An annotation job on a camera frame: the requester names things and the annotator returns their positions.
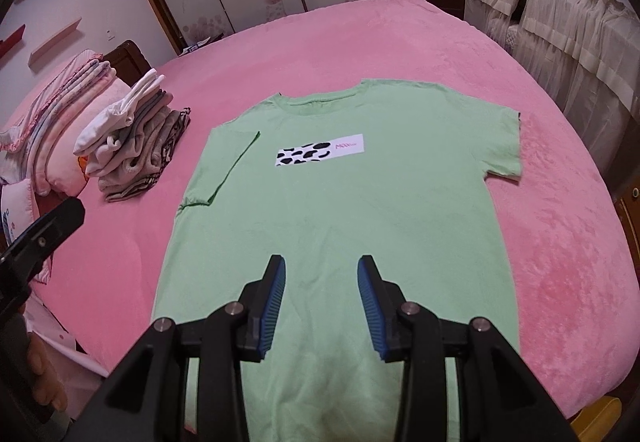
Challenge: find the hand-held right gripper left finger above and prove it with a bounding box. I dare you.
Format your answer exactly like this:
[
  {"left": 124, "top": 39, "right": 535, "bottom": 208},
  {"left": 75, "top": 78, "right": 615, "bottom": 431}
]
[{"left": 70, "top": 254, "right": 287, "bottom": 442}]

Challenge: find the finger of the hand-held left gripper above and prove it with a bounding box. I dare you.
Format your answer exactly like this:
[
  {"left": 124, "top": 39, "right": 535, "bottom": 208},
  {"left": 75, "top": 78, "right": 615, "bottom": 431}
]
[{"left": 0, "top": 197, "right": 86, "bottom": 290}]

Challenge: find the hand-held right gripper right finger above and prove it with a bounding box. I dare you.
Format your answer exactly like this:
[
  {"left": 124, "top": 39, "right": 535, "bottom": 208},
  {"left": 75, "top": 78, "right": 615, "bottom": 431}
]
[{"left": 356, "top": 254, "right": 576, "bottom": 442}]

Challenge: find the green t-shirt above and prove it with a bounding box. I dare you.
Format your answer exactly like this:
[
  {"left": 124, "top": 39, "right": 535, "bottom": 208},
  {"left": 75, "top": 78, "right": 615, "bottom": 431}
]
[{"left": 150, "top": 79, "right": 524, "bottom": 442}]

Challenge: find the stack of folded clothes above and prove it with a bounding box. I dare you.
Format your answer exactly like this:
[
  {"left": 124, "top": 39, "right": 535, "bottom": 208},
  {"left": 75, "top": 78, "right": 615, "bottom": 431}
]
[{"left": 73, "top": 70, "right": 192, "bottom": 203}]

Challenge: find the person's left hand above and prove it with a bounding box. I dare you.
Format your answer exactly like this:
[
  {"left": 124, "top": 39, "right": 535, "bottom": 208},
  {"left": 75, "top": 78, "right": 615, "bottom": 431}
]
[{"left": 26, "top": 336, "right": 69, "bottom": 415}]

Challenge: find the pink pillow with blue print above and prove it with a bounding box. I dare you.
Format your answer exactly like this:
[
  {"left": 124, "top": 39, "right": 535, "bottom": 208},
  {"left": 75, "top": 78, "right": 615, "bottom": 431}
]
[{"left": 0, "top": 178, "right": 57, "bottom": 284}]

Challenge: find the pink quilt with orange print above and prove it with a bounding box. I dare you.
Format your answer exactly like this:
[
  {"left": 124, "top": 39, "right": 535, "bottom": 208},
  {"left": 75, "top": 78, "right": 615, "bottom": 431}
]
[{"left": 44, "top": 77, "right": 133, "bottom": 198}]

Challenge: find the folded pastel blanket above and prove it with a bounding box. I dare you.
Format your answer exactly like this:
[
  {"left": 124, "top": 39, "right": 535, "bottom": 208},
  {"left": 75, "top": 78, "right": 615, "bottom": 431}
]
[{"left": 24, "top": 60, "right": 117, "bottom": 185}]

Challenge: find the pink frilled pillow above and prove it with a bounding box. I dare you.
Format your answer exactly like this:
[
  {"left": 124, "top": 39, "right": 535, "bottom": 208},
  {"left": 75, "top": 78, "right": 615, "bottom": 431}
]
[{"left": 0, "top": 49, "right": 106, "bottom": 154}]

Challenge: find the pink bed blanket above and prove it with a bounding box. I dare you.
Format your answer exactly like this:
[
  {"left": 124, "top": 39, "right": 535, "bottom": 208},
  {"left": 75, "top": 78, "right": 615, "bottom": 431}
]
[{"left": 20, "top": 0, "right": 637, "bottom": 423}]

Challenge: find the dark wooden headboard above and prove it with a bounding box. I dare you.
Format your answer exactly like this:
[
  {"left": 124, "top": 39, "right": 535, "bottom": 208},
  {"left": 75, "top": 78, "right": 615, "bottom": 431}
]
[{"left": 102, "top": 40, "right": 157, "bottom": 94}]

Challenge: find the wooden nightstand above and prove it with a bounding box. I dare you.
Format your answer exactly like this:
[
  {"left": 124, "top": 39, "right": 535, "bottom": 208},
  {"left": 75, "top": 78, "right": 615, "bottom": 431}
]
[{"left": 179, "top": 36, "right": 224, "bottom": 56}]

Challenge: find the wooden cabinet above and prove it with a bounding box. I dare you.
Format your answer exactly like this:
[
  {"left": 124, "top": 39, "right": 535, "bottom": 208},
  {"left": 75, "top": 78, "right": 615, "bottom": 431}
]
[{"left": 612, "top": 182, "right": 640, "bottom": 275}]

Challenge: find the light wooden wall shelf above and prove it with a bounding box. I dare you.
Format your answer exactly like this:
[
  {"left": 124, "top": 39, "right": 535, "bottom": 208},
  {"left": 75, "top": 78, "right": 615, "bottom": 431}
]
[{"left": 29, "top": 17, "right": 84, "bottom": 68}]

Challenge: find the red wall shelf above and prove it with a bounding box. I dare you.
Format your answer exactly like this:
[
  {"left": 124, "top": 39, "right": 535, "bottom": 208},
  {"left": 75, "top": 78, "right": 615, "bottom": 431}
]
[{"left": 0, "top": 24, "right": 27, "bottom": 61}]

